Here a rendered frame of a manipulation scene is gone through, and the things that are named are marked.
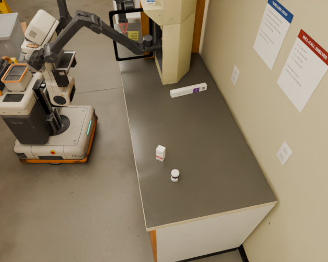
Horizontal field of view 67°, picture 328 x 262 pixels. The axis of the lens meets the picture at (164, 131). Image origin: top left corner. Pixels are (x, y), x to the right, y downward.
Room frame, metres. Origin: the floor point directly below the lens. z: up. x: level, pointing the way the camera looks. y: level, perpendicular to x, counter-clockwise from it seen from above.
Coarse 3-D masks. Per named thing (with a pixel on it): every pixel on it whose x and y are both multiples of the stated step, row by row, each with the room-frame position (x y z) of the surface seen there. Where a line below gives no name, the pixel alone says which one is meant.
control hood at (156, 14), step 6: (144, 0) 1.60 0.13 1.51; (156, 0) 1.61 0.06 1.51; (144, 6) 1.52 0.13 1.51; (150, 6) 1.52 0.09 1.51; (156, 6) 1.52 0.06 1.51; (150, 12) 1.47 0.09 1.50; (156, 12) 1.48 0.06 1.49; (162, 12) 1.49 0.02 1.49; (156, 18) 1.48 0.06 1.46; (162, 18) 1.49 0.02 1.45; (162, 24) 1.49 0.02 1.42
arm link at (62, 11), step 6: (60, 0) 1.83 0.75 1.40; (60, 6) 1.83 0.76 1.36; (66, 6) 1.86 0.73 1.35; (60, 12) 1.83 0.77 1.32; (66, 12) 1.83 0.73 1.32; (60, 18) 1.81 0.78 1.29; (66, 18) 1.82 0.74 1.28; (72, 18) 1.90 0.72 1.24; (60, 24) 1.80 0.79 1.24; (66, 24) 1.80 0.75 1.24
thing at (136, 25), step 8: (136, 8) 1.76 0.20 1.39; (120, 16) 1.73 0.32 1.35; (128, 16) 1.74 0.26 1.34; (136, 16) 1.76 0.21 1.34; (144, 16) 1.77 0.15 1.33; (120, 24) 1.73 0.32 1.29; (128, 24) 1.74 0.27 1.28; (136, 24) 1.76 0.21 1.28; (144, 24) 1.77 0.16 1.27; (120, 32) 1.72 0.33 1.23; (128, 32) 1.74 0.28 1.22; (136, 32) 1.75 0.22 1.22; (144, 32) 1.77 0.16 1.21; (112, 40) 1.71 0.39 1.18; (136, 40) 1.75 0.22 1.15; (120, 48) 1.72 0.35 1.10; (120, 56) 1.72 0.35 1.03; (128, 56) 1.73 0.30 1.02
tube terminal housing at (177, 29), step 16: (160, 0) 1.57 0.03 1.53; (176, 0) 1.51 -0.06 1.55; (192, 0) 1.63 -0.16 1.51; (176, 16) 1.51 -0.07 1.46; (192, 16) 1.65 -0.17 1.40; (176, 32) 1.51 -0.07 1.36; (192, 32) 1.67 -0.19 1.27; (176, 48) 1.51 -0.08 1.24; (176, 64) 1.51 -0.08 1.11; (176, 80) 1.51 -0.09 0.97
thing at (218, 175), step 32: (128, 64) 1.74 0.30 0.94; (192, 64) 1.75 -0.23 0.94; (128, 96) 1.35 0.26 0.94; (160, 96) 1.36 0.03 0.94; (192, 96) 1.37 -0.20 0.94; (160, 128) 1.05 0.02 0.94; (192, 128) 1.06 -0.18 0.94; (224, 128) 1.06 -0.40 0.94; (192, 160) 0.81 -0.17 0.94; (224, 160) 0.81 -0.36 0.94; (160, 192) 0.60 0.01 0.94; (192, 192) 0.61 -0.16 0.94; (224, 192) 0.61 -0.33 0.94; (256, 192) 0.61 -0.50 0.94; (160, 224) 0.43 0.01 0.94
